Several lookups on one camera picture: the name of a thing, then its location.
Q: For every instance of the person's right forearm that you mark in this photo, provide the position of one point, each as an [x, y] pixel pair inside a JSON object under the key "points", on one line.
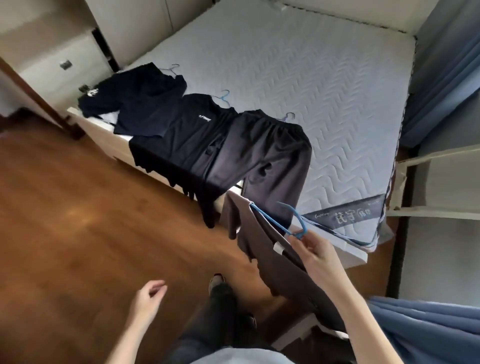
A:
{"points": [[363, 330]]}

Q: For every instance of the grey owl t-shirt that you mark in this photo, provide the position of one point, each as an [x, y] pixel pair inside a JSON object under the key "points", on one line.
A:
{"points": [[270, 258]]}

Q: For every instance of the white mattress tag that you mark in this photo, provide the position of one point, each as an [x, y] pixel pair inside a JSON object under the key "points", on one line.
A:
{"points": [[278, 5]]}

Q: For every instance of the person's white shirt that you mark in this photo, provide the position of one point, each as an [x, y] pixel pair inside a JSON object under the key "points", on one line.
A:
{"points": [[240, 356]]}

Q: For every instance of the white wooden wardrobe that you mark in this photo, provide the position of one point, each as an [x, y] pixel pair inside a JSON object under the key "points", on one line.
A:
{"points": [[45, 48]]}

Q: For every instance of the person's grey trousers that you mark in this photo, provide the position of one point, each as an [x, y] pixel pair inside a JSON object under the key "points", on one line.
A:
{"points": [[213, 322]]}

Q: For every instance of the wardrobe sliding door floral glass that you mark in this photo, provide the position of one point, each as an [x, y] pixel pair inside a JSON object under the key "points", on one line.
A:
{"points": [[142, 26]]}

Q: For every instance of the black Li-Ning t-shirt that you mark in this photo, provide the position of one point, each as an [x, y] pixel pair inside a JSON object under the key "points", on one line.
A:
{"points": [[187, 131]]}

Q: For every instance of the dark grey shoe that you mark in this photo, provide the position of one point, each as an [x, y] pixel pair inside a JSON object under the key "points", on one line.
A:
{"points": [[252, 321], [216, 280]]}

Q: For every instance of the dark grey pants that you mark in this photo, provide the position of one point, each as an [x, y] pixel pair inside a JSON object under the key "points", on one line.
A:
{"points": [[262, 153]]}

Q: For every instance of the navy shorts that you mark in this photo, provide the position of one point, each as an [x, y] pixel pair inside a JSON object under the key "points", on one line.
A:
{"points": [[138, 101]]}

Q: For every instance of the person's right hand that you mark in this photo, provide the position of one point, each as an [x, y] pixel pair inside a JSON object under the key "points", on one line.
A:
{"points": [[322, 262]]}

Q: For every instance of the white quilted mattress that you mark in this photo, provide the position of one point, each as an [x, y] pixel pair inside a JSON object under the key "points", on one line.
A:
{"points": [[300, 93]]}

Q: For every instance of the blue curtain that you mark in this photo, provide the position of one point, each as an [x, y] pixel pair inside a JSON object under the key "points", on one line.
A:
{"points": [[442, 75]]}

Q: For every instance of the person's left hand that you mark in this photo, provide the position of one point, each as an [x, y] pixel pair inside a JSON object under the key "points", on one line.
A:
{"points": [[144, 303]]}

